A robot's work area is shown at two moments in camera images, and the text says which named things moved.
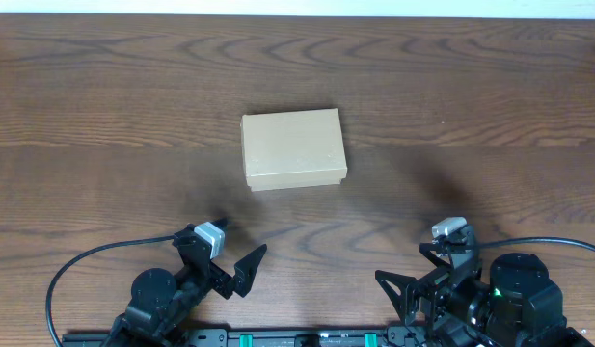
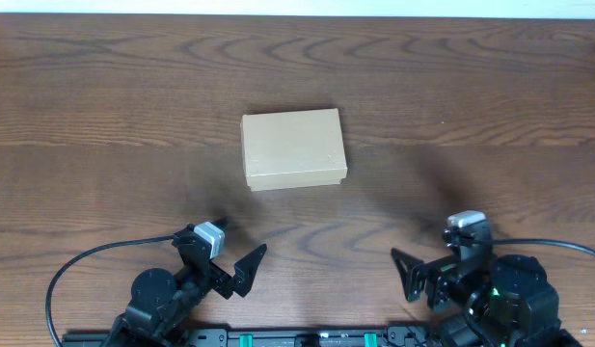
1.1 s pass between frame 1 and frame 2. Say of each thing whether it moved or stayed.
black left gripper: stayed
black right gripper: moved
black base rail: stayed
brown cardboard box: stayed
